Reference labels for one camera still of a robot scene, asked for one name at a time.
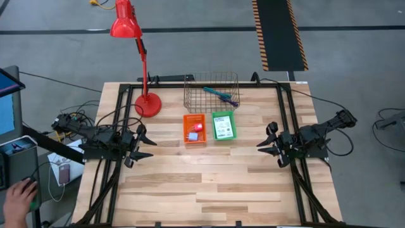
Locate white paper sheet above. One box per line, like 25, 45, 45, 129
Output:
47, 139, 85, 187

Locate black cable along frame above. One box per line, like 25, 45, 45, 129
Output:
259, 78, 355, 158

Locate teal usb cable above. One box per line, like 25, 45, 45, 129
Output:
203, 86, 232, 99

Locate orange plastic bin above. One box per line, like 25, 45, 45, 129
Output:
182, 113, 208, 145

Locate red desk lamp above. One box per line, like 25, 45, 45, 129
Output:
109, 0, 163, 118

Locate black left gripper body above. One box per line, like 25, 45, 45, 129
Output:
121, 123, 147, 169

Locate black aluminium table frame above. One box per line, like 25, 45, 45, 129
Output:
74, 81, 344, 228

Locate white printed card package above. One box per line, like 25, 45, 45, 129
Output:
213, 115, 235, 139

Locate computer monitor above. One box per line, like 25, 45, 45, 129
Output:
0, 65, 26, 145

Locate grey computer case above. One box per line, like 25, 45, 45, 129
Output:
0, 135, 39, 219

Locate wire mesh basket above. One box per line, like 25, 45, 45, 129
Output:
183, 71, 241, 114

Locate yellow floor cable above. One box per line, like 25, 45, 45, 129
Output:
89, 0, 116, 10

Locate green plastic bin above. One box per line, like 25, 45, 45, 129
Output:
211, 110, 237, 141

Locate white charging cable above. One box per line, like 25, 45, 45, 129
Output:
47, 161, 66, 203

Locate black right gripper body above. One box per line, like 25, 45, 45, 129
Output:
266, 121, 295, 169

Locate brown smartphone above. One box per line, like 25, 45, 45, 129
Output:
58, 163, 71, 186

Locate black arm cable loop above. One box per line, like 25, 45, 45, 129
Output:
96, 103, 145, 128

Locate black flat bar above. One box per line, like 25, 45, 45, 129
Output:
136, 73, 196, 83

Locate thin black floor cable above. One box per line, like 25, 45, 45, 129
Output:
18, 71, 103, 93

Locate yellow cable by arm base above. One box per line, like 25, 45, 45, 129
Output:
54, 113, 78, 143

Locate person's hand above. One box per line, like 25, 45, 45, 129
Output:
2, 179, 39, 228

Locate black computer mouse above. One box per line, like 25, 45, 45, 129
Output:
20, 175, 42, 212

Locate black floor device with cable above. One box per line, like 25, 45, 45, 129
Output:
372, 108, 405, 153

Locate black mat yellow striped edges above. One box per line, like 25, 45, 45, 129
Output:
252, 0, 309, 72

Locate black diagonal strut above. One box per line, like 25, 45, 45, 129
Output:
22, 125, 85, 164

